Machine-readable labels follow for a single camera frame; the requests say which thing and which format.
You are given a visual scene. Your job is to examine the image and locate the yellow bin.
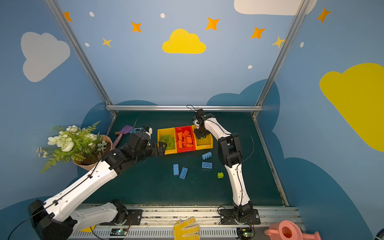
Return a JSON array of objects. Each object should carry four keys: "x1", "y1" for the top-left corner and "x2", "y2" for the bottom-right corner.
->
[
  {"x1": 192, "y1": 125, "x2": 214, "y2": 151},
  {"x1": 158, "y1": 128, "x2": 178, "y2": 155}
]

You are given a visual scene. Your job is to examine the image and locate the orange curved lego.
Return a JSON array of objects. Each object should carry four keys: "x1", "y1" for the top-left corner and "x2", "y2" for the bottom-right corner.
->
[{"x1": 177, "y1": 132, "x2": 183, "y2": 141}]

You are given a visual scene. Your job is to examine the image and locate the long orange lego assembly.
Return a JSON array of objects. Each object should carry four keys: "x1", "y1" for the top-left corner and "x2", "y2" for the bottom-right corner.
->
[{"x1": 178, "y1": 140, "x2": 186, "y2": 149}]

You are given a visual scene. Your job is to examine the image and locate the red bin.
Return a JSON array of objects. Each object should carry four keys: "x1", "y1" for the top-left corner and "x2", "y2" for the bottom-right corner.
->
[{"x1": 175, "y1": 126, "x2": 196, "y2": 153}]

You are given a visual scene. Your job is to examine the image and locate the light blue lego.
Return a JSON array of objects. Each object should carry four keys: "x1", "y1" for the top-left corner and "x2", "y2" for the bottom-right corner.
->
[{"x1": 202, "y1": 152, "x2": 213, "y2": 160}]

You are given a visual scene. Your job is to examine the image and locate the green lego upside-down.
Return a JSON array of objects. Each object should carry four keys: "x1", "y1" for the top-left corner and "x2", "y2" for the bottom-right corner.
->
[{"x1": 161, "y1": 135, "x2": 171, "y2": 143}]

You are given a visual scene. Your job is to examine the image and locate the green lego studs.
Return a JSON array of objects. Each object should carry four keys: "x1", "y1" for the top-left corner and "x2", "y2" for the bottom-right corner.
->
[{"x1": 167, "y1": 142, "x2": 175, "y2": 150}]

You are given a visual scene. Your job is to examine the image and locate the blue lego studs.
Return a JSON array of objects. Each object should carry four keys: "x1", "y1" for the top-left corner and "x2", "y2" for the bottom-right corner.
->
[{"x1": 173, "y1": 164, "x2": 180, "y2": 176}]

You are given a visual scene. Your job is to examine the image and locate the blue lego upside-down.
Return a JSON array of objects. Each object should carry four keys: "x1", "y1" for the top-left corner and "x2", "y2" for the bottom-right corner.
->
[{"x1": 179, "y1": 167, "x2": 188, "y2": 180}]

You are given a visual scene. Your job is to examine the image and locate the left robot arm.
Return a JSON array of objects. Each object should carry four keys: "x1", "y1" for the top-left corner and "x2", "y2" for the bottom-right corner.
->
[{"x1": 28, "y1": 127, "x2": 167, "y2": 240}]

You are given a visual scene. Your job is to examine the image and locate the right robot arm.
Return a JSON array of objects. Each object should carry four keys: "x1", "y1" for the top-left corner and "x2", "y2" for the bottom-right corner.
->
[{"x1": 193, "y1": 109, "x2": 254, "y2": 223}]

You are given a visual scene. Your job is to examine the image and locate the blue toy rake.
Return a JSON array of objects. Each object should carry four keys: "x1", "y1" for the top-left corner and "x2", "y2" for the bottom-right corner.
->
[{"x1": 131, "y1": 127, "x2": 145, "y2": 133}]

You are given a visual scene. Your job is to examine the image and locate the purple toy shovel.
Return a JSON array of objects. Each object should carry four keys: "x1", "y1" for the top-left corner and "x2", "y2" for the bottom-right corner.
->
[{"x1": 114, "y1": 125, "x2": 133, "y2": 148}]

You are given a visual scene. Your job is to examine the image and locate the flower pot with plant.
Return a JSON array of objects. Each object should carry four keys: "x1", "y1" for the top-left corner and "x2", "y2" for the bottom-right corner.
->
[{"x1": 36, "y1": 122, "x2": 115, "y2": 173}]

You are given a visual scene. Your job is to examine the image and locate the left circuit board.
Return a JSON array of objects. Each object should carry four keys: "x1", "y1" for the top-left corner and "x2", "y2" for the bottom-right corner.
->
[{"x1": 110, "y1": 229, "x2": 129, "y2": 237}]

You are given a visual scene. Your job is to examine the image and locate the circuit board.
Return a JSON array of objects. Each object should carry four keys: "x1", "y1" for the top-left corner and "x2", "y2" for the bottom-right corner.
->
[
  {"x1": 110, "y1": 229, "x2": 129, "y2": 237},
  {"x1": 236, "y1": 228, "x2": 255, "y2": 240}
]

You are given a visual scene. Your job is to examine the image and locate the right circuit board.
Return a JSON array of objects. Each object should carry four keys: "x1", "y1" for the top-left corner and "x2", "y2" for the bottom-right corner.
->
[{"x1": 236, "y1": 228, "x2": 255, "y2": 240}]

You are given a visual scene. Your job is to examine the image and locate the pink watering can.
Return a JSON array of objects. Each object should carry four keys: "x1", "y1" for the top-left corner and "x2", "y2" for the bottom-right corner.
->
[{"x1": 264, "y1": 220, "x2": 321, "y2": 240}]

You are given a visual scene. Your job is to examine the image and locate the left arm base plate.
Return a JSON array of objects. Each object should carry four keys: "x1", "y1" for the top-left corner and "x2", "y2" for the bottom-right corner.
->
[{"x1": 100, "y1": 209, "x2": 143, "y2": 226}]

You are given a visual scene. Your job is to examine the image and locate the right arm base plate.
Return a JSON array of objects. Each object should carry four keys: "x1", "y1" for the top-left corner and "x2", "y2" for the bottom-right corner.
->
[{"x1": 217, "y1": 206, "x2": 261, "y2": 226}]

